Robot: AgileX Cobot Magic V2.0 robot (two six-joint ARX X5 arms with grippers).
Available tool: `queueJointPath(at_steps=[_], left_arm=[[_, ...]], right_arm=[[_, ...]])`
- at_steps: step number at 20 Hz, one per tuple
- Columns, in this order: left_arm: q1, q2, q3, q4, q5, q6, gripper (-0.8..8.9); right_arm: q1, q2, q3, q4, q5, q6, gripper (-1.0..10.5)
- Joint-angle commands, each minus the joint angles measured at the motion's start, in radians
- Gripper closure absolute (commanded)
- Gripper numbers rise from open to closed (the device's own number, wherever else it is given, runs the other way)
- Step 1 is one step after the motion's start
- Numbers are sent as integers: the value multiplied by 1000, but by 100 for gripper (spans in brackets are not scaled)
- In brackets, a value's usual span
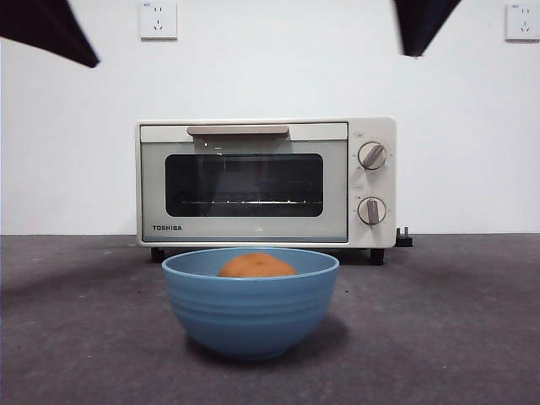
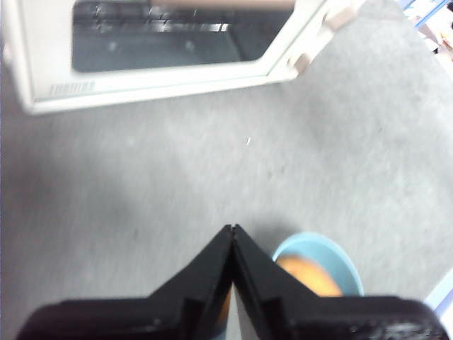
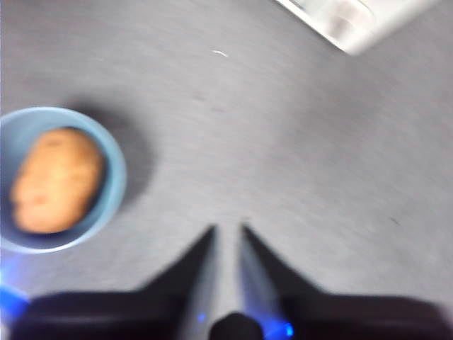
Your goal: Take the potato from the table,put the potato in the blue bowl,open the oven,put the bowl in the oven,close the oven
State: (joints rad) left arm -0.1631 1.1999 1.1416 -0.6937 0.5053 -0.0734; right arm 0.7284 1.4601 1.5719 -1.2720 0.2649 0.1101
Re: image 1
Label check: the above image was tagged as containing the oven door with beige handle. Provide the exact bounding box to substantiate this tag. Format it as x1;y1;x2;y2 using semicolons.
139;122;349;245

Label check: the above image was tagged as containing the blue ribbed bowl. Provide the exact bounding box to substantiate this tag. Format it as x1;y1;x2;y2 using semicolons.
161;247;340;362

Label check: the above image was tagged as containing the beige oven control knob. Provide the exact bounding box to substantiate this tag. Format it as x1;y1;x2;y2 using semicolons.
357;197;386;225
357;141;389;171

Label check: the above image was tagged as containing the cream Toshiba toaster oven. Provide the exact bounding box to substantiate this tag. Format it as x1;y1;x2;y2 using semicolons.
135;116;398;266

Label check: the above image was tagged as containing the white wall power socket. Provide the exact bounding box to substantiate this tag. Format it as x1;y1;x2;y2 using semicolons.
505;3;540;42
140;1;179;42

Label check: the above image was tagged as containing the metal wire oven rack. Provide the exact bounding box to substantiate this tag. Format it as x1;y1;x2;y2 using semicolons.
180;197;308;207

